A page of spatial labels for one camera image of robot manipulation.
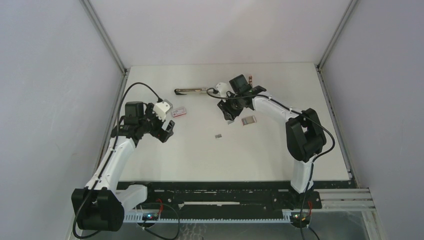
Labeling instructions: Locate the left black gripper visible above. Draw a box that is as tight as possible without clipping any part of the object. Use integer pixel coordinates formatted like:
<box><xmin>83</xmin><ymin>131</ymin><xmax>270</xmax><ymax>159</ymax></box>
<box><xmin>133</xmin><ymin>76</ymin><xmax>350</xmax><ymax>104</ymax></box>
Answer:
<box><xmin>138</xmin><ymin>103</ymin><xmax>174</xmax><ymax>143</ymax></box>

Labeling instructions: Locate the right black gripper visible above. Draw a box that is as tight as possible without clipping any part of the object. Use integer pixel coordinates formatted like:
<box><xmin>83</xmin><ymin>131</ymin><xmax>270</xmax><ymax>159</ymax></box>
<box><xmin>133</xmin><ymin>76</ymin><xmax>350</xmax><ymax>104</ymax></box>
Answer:
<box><xmin>218</xmin><ymin>91</ymin><xmax>245</xmax><ymax>121</ymax></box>

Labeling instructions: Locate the black and beige stapler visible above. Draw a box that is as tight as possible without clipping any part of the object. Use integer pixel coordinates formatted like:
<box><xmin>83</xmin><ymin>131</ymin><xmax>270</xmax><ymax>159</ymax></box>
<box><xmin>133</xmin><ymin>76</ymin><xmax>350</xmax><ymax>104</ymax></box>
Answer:
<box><xmin>174</xmin><ymin>87</ymin><xmax>208</xmax><ymax>96</ymax></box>

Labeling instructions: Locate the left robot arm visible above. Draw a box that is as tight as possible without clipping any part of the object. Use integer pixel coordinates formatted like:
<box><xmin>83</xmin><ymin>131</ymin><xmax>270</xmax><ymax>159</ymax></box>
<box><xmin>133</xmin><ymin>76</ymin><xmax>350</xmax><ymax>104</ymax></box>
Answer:
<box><xmin>71</xmin><ymin>100</ymin><xmax>175</xmax><ymax>233</ymax></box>

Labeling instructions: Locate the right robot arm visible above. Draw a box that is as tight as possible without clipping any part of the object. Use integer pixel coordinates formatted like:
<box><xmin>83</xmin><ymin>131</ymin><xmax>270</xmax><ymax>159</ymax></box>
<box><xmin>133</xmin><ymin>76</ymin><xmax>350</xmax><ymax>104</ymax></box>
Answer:
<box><xmin>207</xmin><ymin>74</ymin><xmax>327</xmax><ymax>208</ymax></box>

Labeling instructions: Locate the red white staple box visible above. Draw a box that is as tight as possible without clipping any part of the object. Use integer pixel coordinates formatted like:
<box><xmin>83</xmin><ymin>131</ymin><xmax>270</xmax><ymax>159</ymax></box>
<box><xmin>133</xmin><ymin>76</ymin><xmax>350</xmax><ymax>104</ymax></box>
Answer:
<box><xmin>171</xmin><ymin>107</ymin><xmax>187</xmax><ymax>118</ymax></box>

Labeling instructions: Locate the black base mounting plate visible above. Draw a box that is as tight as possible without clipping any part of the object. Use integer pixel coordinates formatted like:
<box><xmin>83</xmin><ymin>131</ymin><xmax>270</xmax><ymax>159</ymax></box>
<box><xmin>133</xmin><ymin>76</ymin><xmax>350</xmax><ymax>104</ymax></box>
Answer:
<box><xmin>117</xmin><ymin>180</ymin><xmax>322</xmax><ymax>214</ymax></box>

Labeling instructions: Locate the left green circuit board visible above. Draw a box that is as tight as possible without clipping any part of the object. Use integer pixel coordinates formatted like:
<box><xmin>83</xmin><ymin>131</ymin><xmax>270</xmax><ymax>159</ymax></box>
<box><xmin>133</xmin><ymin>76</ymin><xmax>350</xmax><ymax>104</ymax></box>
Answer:
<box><xmin>142</xmin><ymin>212</ymin><xmax>160</xmax><ymax>221</ymax></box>

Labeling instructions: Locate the green circuit board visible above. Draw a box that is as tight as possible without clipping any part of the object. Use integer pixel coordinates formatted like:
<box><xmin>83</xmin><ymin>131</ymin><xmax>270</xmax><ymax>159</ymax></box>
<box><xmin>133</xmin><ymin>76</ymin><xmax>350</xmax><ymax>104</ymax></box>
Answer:
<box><xmin>142</xmin><ymin>212</ymin><xmax>160</xmax><ymax>221</ymax></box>
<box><xmin>289</xmin><ymin>212</ymin><xmax>312</xmax><ymax>229</ymax></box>

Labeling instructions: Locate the right green circuit board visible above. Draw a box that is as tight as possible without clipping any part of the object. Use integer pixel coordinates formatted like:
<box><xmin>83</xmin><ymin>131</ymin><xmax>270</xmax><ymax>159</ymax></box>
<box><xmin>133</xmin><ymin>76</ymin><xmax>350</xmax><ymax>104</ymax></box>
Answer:
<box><xmin>289</xmin><ymin>212</ymin><xmax>312</xmax><ymax>229</ymax></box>

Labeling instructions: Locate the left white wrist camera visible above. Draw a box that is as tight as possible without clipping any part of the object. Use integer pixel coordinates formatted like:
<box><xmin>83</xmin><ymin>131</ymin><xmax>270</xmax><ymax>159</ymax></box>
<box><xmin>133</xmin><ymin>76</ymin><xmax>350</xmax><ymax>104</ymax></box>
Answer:
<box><xmin>153</xmin><ymin>99</ymin><xmax>173</xmax><ymax>122</ymax></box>

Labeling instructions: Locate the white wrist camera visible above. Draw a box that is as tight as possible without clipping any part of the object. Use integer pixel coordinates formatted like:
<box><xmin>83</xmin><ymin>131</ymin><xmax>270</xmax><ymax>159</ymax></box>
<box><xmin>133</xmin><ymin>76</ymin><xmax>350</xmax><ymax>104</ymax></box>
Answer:
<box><xmin>153</xmin><ymin>99</ymin><xmax>173</xmax><ymax>122</ymax></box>
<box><xmin>215</xmin><ymin>82</ymin><xmax>232</xmax><ymax>98</ymax></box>

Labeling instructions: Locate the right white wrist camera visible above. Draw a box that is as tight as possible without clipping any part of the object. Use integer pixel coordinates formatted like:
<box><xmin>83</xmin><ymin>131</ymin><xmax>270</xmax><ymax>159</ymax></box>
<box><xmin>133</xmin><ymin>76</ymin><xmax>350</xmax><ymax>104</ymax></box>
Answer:
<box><xmin>215</xmin><ymin>82</ymin><xmax>232</xmax><ymax>98</ymax></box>

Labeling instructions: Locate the left black camera cable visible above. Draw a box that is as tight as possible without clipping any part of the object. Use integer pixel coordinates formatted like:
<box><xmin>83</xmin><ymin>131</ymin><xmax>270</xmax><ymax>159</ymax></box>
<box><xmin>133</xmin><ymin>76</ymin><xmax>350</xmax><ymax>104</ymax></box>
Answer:
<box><xmin>71</xmin><ymin>82</ymin><xmax>165</xmax><ymax>240</ymax></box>

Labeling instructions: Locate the black camera cable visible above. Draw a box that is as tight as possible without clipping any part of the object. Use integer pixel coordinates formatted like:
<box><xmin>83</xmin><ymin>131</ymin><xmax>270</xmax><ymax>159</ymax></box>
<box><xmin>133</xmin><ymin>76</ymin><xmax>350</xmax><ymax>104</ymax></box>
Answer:
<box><xmin>71</xmin><ymin>82</ymin><xmax>165</xmax><ymax>240</ymax></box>
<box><xmin>206</xmin><ymin>87</ymin><xmax>336</xmax><ymax>240</ymax></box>

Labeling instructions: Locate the right black camera cable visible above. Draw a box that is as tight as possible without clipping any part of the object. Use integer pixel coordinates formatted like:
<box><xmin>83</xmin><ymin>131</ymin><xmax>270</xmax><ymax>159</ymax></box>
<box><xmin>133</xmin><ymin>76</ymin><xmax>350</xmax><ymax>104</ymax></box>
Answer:
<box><xmin>206</xmin><ymin>87</ymin><xmax>336</xmax><ymax>240</ymax></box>

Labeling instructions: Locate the right corner frame post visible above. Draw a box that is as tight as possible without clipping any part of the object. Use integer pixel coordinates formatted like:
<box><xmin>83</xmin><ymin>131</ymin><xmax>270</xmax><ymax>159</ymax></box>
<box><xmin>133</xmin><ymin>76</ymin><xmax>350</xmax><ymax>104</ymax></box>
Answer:
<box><xmin>316</xmin><ymin>0</ymin><xmax>360</xmax><ymax>72</ymax></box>

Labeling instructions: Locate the corner frame post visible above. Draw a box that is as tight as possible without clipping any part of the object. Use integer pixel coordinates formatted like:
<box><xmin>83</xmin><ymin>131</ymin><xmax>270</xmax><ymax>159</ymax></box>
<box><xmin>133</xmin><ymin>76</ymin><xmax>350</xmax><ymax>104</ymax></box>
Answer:
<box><xmin>316</xmin><ymin>0</ymin><xmax>360</xmax><ymax>72</ymax></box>
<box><xmin>80</xmin><ymin>0</ymin><xmax>128</xmax><ymax>92</ymax></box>

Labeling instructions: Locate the white slotted cable duct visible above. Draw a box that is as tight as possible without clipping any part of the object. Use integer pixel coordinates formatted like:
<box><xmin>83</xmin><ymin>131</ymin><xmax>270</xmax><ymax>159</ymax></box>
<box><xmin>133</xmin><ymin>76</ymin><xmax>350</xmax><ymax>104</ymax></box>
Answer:
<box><xmin>123</xmin><ymin>208</ymin><xmax>292</xmax><ymax>223</ymax></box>

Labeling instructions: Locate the left corner frame post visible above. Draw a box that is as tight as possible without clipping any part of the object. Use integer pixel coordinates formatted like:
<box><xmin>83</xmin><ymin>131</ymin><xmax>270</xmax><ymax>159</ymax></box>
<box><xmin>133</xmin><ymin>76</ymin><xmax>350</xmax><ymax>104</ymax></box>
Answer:
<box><xmin>80</xmin><ymin>0</ymin><xmax>128</xmax><ymax>92</ymax></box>

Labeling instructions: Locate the aluminium frame rail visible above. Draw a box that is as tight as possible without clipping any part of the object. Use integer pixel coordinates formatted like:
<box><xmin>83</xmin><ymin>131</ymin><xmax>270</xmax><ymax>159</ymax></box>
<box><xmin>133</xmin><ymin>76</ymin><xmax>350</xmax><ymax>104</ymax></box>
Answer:
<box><xmin>314</xmin><ymin>188</ymin><xmax>376</xmax><ymax>212</ymax></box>

